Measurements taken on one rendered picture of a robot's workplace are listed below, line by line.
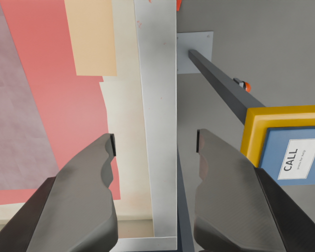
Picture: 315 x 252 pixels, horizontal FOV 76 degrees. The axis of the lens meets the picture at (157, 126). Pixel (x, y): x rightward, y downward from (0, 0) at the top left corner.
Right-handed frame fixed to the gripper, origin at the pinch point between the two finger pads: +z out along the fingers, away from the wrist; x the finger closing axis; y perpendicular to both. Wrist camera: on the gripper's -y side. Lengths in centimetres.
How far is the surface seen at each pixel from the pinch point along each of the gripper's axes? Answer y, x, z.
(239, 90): 9.8, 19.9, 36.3
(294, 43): 9, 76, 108
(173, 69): -2.0, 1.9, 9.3
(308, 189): 121, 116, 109
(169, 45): -4.4, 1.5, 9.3
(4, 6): -8.6, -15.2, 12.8
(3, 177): 14.0, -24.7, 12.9
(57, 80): -0.7, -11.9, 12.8
